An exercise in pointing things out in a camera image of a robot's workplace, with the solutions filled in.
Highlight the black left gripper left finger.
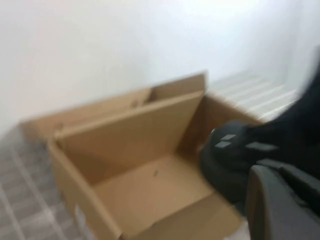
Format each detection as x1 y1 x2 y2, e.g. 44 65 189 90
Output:
245 164 320 240

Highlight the black knit sneaker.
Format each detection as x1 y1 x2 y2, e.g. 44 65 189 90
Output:
199 47 320 218

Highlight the brown cardboard shoe box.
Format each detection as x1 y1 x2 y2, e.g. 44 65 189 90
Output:
19 71 266 240

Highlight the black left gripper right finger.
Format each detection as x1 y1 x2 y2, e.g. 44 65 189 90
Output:
257 158 320 210

